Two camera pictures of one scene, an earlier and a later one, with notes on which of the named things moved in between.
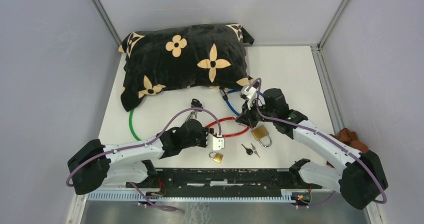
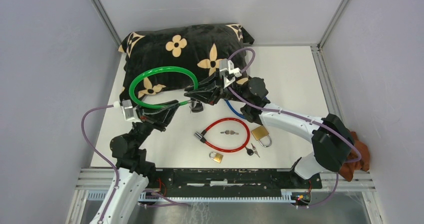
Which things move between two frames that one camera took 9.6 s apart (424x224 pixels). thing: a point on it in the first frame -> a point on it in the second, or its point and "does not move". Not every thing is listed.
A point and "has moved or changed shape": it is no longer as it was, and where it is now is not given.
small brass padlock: x=216 y=157 does not move
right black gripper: x=246 y=117 -> x=214 y=82
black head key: x=248 y=151 does not move
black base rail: x=224 y=183 does not move
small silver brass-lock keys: x=255 y=151 does not move
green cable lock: x=130 y=125 -> x=188 y=72
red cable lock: x=232 y=117 has moved or changed shape
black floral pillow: x=209 y=56 does not move
